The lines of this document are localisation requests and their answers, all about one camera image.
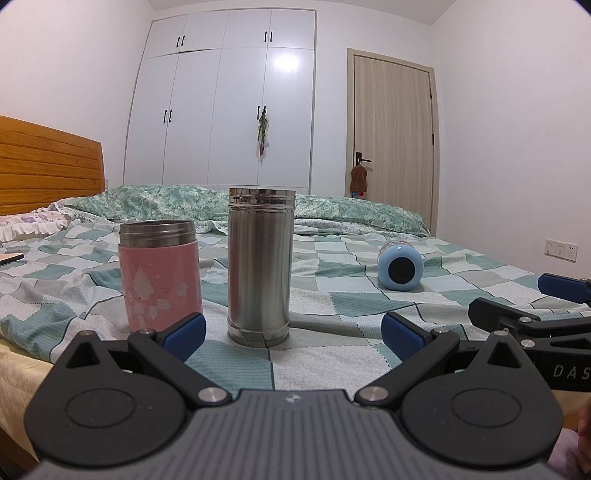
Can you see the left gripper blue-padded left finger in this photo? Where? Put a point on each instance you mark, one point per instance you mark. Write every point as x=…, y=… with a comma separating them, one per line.
x=110, y=403

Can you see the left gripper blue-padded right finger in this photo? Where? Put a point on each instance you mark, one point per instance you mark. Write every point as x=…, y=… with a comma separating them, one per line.
x=475, y=405

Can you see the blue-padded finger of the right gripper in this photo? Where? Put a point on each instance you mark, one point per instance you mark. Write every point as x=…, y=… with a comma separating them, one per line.
x=566, y=288
x=492, y=316

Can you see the blue cartoon cup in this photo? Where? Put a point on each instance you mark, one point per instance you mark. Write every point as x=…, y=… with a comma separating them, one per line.
x=400, y=266

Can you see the pink steel cup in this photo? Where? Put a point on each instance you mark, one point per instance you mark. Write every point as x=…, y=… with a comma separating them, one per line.
x=159, y=272

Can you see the silver steel cup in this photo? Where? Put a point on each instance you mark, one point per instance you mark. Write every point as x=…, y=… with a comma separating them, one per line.
x=260, y=243

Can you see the person's right hand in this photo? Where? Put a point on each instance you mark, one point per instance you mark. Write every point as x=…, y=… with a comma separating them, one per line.
x=584, y=419

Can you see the checkered green bedspread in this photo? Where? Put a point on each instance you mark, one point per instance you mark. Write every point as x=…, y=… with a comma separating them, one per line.
x=70, y=282

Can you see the brown plush hanging toy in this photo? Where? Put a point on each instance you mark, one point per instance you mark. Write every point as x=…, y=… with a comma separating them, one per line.
x=359, y=184

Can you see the purple floral pillow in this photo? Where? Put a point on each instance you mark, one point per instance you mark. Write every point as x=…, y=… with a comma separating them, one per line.
x=36, y=224

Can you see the green floral quilt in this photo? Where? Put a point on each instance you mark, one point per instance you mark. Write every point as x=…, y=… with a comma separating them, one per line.
x=209, y=209

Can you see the beige wooden door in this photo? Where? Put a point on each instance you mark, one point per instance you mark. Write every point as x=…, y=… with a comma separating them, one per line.
x=393, y=120

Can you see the wooden headboard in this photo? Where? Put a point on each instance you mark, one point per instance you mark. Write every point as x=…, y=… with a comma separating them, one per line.
x=40, y=165

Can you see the green hanging ornament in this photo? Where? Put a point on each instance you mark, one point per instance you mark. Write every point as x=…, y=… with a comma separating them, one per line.
x=262, y=132

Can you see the white wardrobe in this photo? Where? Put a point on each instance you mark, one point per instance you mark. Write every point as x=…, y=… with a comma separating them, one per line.
x=203, y=79

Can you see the white wall socket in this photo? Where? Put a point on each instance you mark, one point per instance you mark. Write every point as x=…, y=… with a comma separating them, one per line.
x=561, y=250

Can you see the black door handle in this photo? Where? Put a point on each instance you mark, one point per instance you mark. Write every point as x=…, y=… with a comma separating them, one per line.
x=360, y=159

